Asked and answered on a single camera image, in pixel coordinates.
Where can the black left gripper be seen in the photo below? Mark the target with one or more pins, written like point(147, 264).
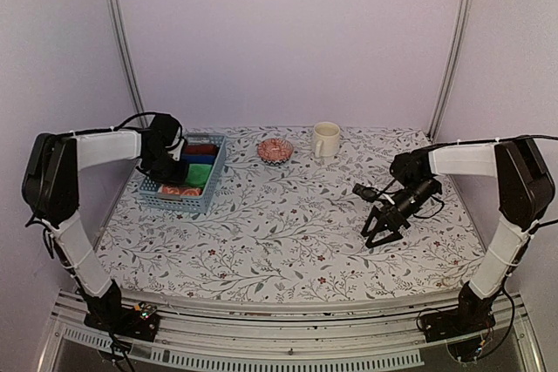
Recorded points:
point(178, 179)

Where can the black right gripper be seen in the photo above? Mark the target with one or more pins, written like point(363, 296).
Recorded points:
point(391, 218)

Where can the orange rabbit print towel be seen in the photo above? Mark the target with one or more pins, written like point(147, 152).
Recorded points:
point(175, 192)

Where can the green microfibre towel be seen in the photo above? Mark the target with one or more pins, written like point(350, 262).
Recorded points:
point(198, 175)

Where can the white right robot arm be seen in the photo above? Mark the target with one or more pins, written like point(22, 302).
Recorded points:
point(525, 191)

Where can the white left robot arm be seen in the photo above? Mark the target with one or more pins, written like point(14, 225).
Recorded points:
point(50, 186)

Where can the light blue plastic basket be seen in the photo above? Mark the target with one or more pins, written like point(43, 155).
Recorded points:
point(148, 189)

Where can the red rolled towel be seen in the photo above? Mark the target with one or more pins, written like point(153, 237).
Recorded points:
point(201, 149)

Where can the blue rolled towel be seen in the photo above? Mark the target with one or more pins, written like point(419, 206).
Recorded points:
point(199, 159)

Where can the cream ceramic mug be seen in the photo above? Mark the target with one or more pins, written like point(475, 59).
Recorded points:
point(325, 139)

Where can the red patterned small bowl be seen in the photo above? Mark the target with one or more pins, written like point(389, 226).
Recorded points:
point(275, 151)

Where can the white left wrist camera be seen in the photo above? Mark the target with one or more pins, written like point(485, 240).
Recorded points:
point(175, 151)

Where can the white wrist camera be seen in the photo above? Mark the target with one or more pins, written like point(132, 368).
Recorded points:
point(175, 151)
point(371, 194)

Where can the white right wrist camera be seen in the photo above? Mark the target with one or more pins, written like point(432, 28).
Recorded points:
point(371, 194)

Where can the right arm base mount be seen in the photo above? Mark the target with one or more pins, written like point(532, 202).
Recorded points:
point(473, 314)

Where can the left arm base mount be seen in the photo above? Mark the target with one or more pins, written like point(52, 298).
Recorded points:
point(107, 313)

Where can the aluminium front rail frame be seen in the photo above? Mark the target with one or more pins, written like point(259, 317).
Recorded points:
point(207, 335)

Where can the aluminium left corner post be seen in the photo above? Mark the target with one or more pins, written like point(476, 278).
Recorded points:
point(125, 58)

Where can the aluminium corner post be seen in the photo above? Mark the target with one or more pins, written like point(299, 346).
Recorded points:
point(125, 58)
point(452, 63)

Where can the aluminium right corner post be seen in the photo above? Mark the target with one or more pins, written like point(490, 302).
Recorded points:
point(452, 63)

